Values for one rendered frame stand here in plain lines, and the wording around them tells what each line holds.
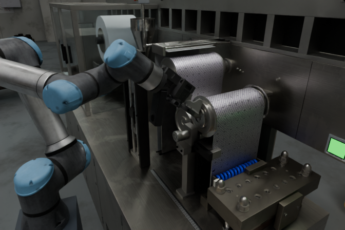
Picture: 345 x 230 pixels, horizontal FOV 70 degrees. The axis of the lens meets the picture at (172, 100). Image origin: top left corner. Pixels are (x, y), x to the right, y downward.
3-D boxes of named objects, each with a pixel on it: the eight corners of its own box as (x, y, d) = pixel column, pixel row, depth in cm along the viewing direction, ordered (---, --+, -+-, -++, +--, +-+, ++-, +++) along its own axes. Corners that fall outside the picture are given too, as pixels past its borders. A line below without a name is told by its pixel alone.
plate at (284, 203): (273, 227, 83) (278, 202, 79) (291, 215, 88) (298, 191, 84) (279, 232, 81) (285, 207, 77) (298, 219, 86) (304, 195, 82)
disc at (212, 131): (190, 127, 94) (190, 90, 89) (191, 126, 94) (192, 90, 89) (214, 144, 82) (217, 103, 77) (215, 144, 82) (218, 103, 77)
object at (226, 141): (210, 178, 90) (213, 134, 83) (255, 158, 101) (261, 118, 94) (211, 179, 89) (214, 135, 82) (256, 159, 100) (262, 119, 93)
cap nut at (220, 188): (212, 188, 83) (213, 178, 82) (220, 185, 85) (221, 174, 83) (219, 195, 81) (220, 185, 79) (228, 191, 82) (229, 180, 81)
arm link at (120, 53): (103, 48, 66) (123, 30, 61) (134, 69, 72) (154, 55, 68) (97, 69, 61) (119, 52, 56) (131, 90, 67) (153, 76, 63)
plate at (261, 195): (206, 201, 86) (207, 187, 84) (281, 165, 105) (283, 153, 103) (239, 236, 73) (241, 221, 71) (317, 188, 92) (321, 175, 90)
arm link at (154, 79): (141, 87, 64) (130, 79, 71) (154, 95, 67) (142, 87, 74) (157, 63, 64) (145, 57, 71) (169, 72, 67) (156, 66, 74)
